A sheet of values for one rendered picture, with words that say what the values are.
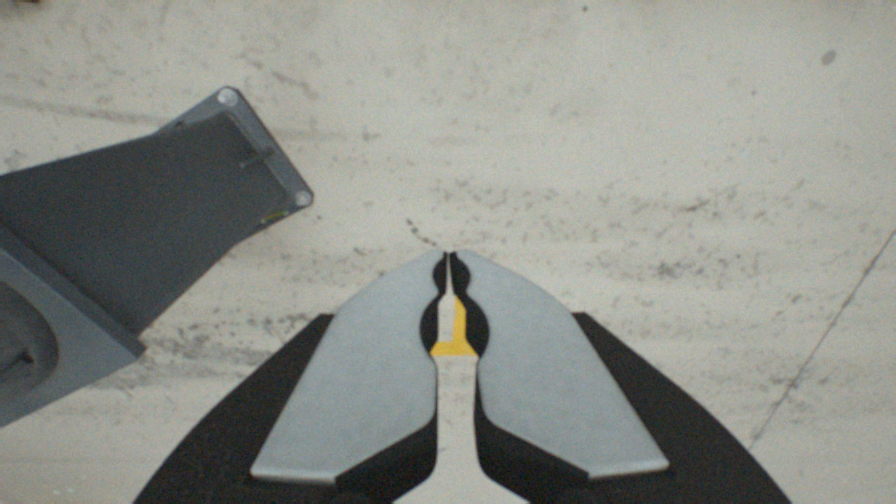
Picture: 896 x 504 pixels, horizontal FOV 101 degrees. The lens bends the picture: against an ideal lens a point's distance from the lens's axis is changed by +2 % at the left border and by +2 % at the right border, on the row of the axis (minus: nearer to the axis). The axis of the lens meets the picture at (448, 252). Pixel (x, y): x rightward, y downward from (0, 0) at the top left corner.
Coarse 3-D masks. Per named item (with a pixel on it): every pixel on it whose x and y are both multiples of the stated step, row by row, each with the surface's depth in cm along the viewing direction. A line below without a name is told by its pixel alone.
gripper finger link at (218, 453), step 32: (320, 320) 9; (288, 352) 8; (256, 384) 7; (288, 384) 7; (224, 416) 6; (256, 416) 6; (192, 448) 6; (224, 448) 6; (256, 448) 6; (160, 480) 5; (192, 480) 5; (224, 480) 5; (256, 480) 5
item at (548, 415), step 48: (480, 288) 10; (528, 288) 10; (480, 336) 9; (528, 336) 8; (576, 336) 8; (480, 384) 7; (528, 384) 7; (576, 384) 7; (480, 432) 7; (528, 432) 6; (576, 432) 6; (624, 432) 6; (528, 480) 6; (576, 480) 6
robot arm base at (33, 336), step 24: (0, 288) 38; (0, 312) 38; (24, 312) 39; (0, 336) 37; (24, 336) 39; (48, 336) 41; (0, 360) 38; (24, 360) 41; (48, 360) 42; (0, 384) 38; (24, 384) 41
